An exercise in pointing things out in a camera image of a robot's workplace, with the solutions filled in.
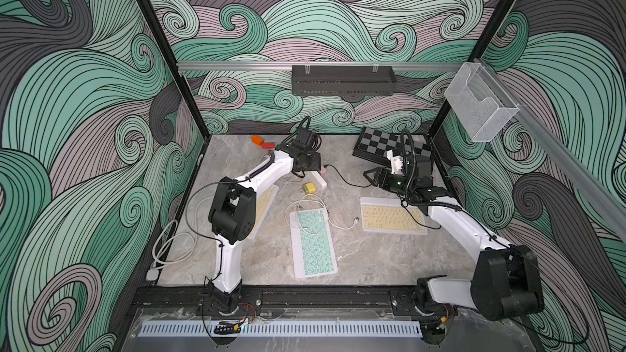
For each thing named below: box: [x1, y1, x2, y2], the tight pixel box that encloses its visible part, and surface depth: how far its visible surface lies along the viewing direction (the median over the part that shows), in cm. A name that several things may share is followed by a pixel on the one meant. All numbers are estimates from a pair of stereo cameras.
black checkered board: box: [352, 126, 433, 168], surface depth 115 cm
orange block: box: [251, 134, 265, 147], surface depth 120 cm
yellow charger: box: [303, 182, 317, 194], surface depth 100 cm
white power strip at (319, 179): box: [310, 171, 327, 190], surface depth 102 cm
